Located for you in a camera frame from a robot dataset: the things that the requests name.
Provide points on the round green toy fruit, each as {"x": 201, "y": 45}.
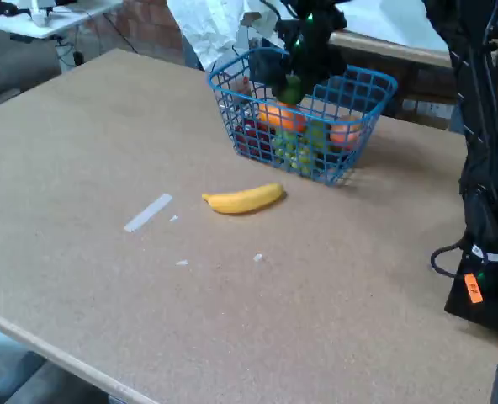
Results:
{"x": 292, "y": 91}

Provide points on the orange pink toy fruit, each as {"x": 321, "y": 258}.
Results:
{"x": 346, "y": 130}

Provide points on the pale green toy fruit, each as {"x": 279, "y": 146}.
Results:
{"x": 318, "y": 134}

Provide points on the dark red toy fruit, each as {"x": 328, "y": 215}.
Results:
{"x": 251, "y": 141}

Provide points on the toy orange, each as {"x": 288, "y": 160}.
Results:
{"x": 282, "y": 118}

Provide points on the wooden workbench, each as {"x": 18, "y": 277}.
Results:
{"x": 379, "y": 46}

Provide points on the white plastic sheet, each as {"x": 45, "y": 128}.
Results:
{"x": 207, "y": 25}

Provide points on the green toy grapes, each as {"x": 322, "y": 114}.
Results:
{"x": 293, "y": 153}

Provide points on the yellow toy banana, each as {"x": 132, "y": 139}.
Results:
{"x": 242, "y": 200}

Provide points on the long white tape strip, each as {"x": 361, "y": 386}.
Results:
{"x": 148, "y": 212}

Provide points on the white desk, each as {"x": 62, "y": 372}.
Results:
{"x": 64, "y": 19}

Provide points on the white device on desk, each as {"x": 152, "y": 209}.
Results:
{"x": 43, "y": 17}

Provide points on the orange label tag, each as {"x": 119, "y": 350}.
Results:
{"x": 473, "y": 288}

